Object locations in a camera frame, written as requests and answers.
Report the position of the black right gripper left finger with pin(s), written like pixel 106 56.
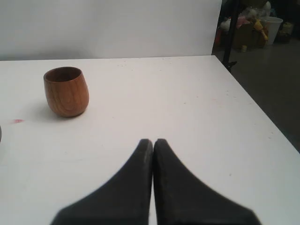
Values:
pixel 123 200

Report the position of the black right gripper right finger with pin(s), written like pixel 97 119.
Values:
pixel 182 199

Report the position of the brown wooden cup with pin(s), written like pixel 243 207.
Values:
pixel 66 91

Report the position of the cardboard box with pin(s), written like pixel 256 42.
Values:
pixel 245 35

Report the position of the white plastic bucket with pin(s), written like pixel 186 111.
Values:
pixel 272 24

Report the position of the black metal stand pole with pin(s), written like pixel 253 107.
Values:
pixel 228 65

